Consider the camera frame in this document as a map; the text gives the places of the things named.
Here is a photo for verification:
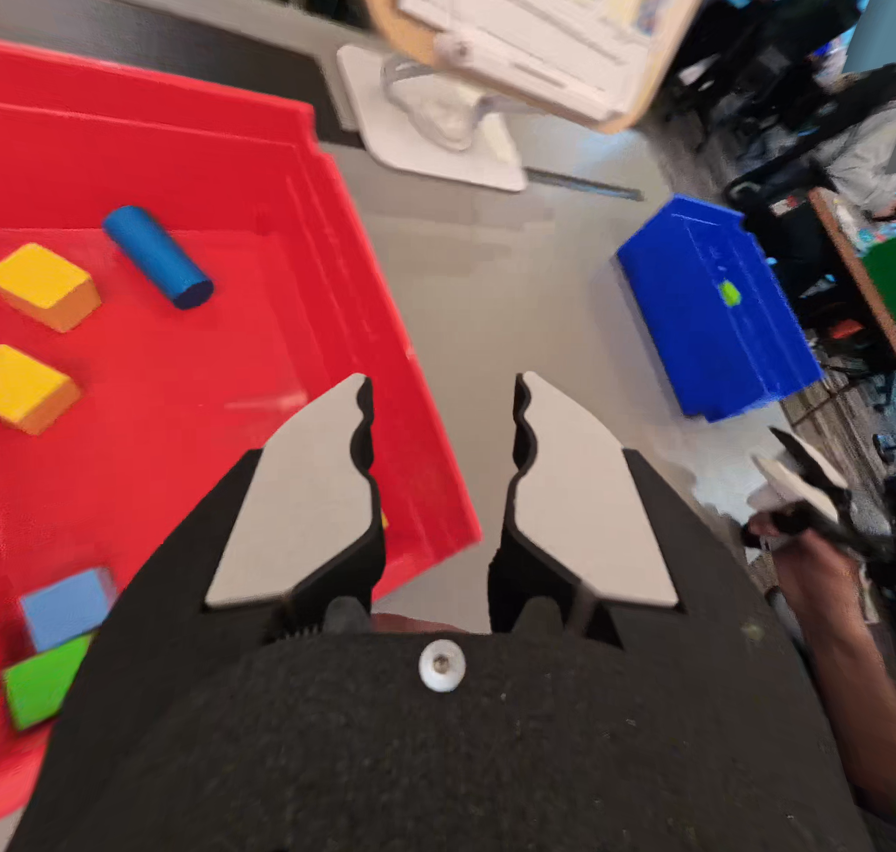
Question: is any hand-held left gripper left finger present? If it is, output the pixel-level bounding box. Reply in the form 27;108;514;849
206;374;386;611

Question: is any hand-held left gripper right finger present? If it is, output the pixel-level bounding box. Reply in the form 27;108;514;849
490;372;683;612

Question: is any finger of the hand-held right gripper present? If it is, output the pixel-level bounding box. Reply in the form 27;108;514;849
768;426;855;506
748;454;816;520

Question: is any red plastic bin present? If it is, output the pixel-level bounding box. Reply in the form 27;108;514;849
0;41;484;818

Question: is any blue plastic bin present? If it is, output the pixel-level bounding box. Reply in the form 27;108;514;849
616;196;824;423

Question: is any light blue wooden cube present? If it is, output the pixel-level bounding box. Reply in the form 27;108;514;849
19;567;117;654

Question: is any blue wooden cylinder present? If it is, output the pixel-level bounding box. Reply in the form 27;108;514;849
103;206;215;310

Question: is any green wooden cube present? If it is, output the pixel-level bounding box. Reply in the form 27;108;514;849
3;634;93;731

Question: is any person's right forearm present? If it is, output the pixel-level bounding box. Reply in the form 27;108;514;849
810;612;896;828

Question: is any person's right hand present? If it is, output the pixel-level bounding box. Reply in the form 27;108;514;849
768;524;877;646

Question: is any clipboard with instruction sheet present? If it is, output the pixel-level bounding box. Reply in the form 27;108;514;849
357;0;722;135

